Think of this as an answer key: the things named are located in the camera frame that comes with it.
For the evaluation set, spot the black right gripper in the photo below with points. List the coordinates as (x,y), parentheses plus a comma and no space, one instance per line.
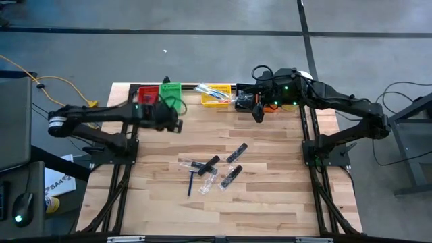
(263,99)

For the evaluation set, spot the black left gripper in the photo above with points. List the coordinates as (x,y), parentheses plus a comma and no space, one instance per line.
(162,116)

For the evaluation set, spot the plastic black comb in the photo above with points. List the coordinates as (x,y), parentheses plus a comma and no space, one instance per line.
(244,100)
(187,164)
(231,175)
(236,153)

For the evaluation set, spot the blue white toothbrush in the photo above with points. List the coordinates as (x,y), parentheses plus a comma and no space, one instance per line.
(214,91)
(222,95)

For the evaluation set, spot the red white toothbrush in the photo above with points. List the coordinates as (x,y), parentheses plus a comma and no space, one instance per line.
(221,101)

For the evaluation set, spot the bare black comb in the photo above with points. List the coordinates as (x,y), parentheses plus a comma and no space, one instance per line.
(208,165)

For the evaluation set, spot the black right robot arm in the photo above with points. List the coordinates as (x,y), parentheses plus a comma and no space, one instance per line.
(344,101)

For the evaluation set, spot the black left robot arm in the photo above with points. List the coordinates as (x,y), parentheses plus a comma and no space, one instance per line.
(101,113)

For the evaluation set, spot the black plastic basket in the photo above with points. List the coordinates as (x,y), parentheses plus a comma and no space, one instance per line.
(241,110)

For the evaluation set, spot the orange plastic basket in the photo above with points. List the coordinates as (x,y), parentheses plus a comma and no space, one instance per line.
(270,109)

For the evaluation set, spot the green plastic basket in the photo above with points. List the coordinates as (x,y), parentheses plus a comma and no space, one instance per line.
(170,91)

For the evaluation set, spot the yellow plastic basket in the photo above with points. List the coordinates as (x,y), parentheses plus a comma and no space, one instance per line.
(216,105)

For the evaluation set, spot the red plastic basket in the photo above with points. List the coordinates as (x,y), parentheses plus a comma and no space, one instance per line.
(143,92)

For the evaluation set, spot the Lysol wipes canister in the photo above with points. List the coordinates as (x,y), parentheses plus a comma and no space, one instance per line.
(305,74)

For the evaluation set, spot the white printed paper sheet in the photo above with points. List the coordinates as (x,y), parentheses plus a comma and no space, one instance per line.
(59,182)

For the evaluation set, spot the yellow wipes canister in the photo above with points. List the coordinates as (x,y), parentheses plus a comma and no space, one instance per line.
(52,204)

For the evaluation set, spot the black metal stand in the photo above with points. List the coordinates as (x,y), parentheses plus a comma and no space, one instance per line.
(405,111)

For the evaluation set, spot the black side desk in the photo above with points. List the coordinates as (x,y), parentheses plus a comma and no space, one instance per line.
(37,182)

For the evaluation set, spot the grey laptop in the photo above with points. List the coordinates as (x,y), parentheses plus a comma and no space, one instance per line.
(15,121)

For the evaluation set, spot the black computer mouse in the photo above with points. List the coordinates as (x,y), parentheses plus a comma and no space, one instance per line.
(23,207)

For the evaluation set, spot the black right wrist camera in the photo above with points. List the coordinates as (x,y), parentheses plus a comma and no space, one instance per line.
(266,80)

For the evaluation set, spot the black aluminium table frame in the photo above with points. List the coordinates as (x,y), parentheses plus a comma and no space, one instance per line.
(189,87)

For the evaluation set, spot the black frame clamp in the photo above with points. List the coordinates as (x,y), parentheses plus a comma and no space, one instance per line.
(166,80)

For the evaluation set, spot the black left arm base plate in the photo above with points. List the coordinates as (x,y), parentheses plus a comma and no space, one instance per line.
(108,159)

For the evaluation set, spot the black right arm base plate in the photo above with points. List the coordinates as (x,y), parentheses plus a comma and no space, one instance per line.
(341,158)

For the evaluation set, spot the silver edge bracket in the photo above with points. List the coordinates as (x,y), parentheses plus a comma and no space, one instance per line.
(125,239)
(314,240)

